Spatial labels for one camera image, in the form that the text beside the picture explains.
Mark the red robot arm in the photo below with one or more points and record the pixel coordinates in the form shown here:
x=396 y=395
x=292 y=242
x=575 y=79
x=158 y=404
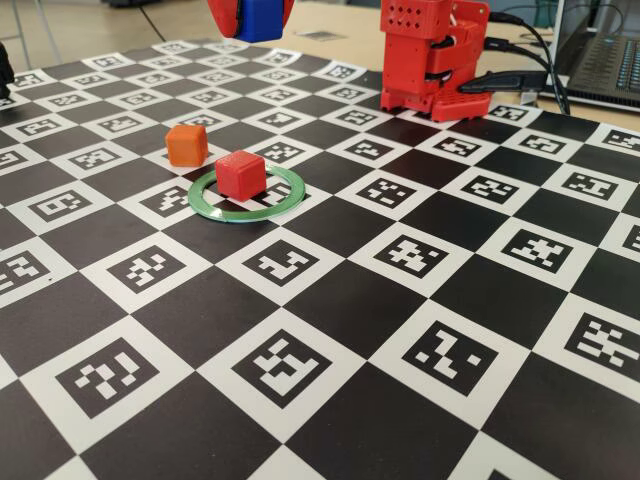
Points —
x=410 y=75

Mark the black white marker checkerboard mat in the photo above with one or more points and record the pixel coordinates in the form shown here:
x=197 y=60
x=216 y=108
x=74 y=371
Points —
x=320 y=325

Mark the small printed marker sheet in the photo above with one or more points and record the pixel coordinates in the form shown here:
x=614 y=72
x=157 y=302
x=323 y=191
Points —
x=317 y=35

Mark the black stand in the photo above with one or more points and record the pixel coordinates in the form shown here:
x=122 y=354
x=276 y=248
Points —
x=5 y=65

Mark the red cube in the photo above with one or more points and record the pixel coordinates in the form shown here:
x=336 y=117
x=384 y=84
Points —
x=239 y=175

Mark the dark grey laptop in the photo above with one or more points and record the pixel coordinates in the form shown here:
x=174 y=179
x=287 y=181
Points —
x=600 y=60

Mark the orange cube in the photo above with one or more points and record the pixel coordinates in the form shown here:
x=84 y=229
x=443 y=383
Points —
x=186 y=146

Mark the blue cube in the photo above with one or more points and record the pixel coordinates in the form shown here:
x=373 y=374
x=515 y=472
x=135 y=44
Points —
x=260 y=20

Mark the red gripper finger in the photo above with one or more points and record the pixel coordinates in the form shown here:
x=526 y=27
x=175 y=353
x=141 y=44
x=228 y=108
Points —
x=288 y=9
x=224 y=17

